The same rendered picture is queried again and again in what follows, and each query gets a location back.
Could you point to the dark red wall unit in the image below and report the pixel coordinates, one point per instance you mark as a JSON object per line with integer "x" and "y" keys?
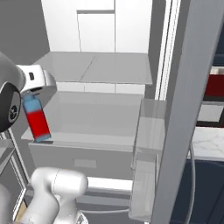
{"x": 214, "y": 84}

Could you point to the glass fridge shelf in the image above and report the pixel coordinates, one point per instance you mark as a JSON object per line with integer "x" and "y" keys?
{"x": 93, "y": 116}
{"x": 116, "y": 67}

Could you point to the dark blue cupboard run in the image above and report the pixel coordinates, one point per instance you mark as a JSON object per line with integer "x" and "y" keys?
{"x": 208, "y": 192}

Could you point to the grey fridge door with racks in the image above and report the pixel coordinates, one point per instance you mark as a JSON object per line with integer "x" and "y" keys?
{"x": 11, "y": 172}

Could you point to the clear fridge door bin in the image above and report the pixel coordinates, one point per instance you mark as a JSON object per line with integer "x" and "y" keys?
{"x": 148, "y": 131}

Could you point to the grey fridge drawer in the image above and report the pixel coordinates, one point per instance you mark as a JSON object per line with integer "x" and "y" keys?
{"x": 87, "y": 159}

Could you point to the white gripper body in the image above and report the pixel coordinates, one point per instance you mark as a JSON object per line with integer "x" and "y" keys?
{"x": 50, "y": 81}

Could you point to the blue and red liquor bottle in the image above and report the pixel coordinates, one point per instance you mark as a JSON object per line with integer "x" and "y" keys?
{"x": 37, "y": 121}

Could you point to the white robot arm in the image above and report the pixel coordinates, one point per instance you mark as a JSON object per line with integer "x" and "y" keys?
{"x": 49, "y": 186}

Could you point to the white and grey fridge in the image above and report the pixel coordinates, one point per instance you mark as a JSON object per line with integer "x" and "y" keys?
{"x": 96, "y": 29}

